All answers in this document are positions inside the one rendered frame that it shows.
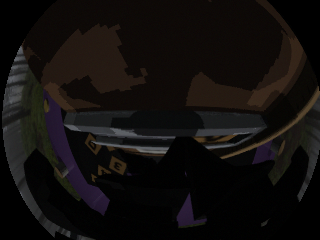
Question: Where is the yellow flat round disc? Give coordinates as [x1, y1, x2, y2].
[44, 99, 49, 112]

